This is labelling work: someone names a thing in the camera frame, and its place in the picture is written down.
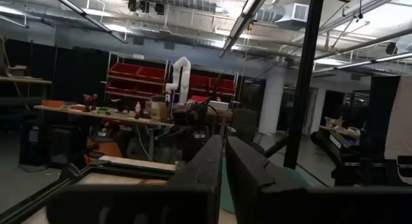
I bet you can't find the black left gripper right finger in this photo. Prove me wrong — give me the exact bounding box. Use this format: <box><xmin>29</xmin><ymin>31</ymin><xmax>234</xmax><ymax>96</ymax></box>
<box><xmin>225</xmin><ymin>136</ymin><xmax>308</xmax><ymax>191</ymax></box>

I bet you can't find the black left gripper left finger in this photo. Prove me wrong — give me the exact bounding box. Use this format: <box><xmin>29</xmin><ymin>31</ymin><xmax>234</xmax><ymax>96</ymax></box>
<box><xmin>167</xmin><ymin>135</ymin><xmax>224</xmax><ymax>190</ymax></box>

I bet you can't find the cardboard box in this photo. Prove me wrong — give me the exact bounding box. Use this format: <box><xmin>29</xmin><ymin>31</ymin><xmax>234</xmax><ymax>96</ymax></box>
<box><xmin>144</xmin><ymin>100</ymin><xmax>170</xmax><ymax>119</ymax></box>

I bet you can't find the white round column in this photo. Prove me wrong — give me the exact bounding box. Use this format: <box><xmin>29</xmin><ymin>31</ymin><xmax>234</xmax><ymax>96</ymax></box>
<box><xmin>258</xmin><ymin>66</ymin><xmax>286</xmax><ymax>135</ymax></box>

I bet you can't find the metal rack with red bins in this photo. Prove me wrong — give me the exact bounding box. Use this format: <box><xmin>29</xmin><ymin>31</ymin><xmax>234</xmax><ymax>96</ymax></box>
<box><xmin>189</xmin><ymin>71</ymin><xmax>239</xmax><ymax>104</ymax></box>
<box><xmin>104</xmin><ymin>51</ymin><xmax>170</xmax><ymax>106</ymax></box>

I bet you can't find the orange shop vacuum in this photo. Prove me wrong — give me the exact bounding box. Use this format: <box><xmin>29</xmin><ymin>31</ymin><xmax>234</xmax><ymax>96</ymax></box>
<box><xmin>84</xmin><ymin>127</ymin><xmax>123</xmax><ymax>165</ymax></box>

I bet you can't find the long wooden workbench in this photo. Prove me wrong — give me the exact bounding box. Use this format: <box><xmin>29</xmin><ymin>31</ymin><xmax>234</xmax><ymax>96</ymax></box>
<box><xmin>33</xmin><ymin>103</ymin><xmax>233</xmax><ymax>128</ymax></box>

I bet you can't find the long ceiling light fixture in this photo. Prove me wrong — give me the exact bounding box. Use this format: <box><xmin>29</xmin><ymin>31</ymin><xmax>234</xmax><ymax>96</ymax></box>
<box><xmin>311</xmin><ymin>51</ymin><xmax>412</xmax><ymax>74</ymax></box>
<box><xmin>47</xmin><ymin>0</ymin><xmax>129</xmax><ymax>44</ymax></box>
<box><xmin>218</xmin><ymin>0</ymin><xmax>272</xmax><ymax>59</ymax></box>

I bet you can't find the white fabric panel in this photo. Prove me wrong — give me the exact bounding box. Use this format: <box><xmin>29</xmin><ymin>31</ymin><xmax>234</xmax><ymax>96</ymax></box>
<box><xmin>384</xmin><ymin>75</ymin><xmax>412</xmax><ymax>160</ymax></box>

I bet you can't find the white ceiling air vent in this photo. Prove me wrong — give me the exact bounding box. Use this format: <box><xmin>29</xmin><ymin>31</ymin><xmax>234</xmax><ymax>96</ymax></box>
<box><xmin>275</xmin><ymin>3</ymin><xmax>310</xmax><ymax>29</ymax></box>

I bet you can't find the black cabinet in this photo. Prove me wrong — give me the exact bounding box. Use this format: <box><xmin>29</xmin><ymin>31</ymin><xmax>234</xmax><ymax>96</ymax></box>
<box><xmin>18</xmin><ymin>120</ymin><xmax>43</xmax><ymax>167</ymax></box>

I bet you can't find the wooden wall shelf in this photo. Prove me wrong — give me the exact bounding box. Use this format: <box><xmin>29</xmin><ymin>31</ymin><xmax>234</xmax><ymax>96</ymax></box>
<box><xmin>0</xmin><ymin>64</ymin><xmax>52</xmax><ymax>86</ymax></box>

